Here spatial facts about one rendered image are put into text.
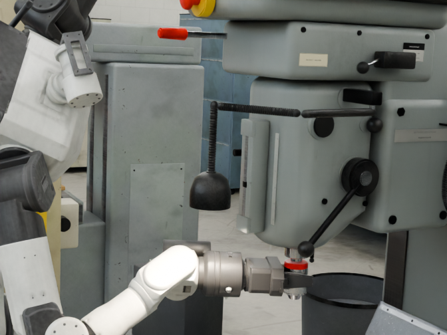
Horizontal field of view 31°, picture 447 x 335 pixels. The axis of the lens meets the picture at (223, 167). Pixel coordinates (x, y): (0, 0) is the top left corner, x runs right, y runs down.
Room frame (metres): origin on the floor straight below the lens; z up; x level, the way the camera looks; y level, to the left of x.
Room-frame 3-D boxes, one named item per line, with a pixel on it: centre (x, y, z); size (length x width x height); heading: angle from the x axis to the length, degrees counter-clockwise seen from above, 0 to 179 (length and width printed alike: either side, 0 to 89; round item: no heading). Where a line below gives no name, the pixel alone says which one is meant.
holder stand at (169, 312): (1.93, 0.10, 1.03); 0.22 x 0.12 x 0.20; 41
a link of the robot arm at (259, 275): (1.52, -0.06, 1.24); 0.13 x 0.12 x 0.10; 5
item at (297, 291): (1.52, -0.15, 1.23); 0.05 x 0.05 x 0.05
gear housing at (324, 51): (1.55, -0.19, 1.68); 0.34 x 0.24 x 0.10; 120
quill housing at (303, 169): (1.53, -0.16, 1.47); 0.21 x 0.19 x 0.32; 30
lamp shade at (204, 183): (1.37, 0.02, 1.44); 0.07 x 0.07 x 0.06
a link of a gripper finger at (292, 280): (1.49, -0.15, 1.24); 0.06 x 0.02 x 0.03; 95
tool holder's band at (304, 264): (1.52, -0.15, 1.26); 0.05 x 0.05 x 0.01
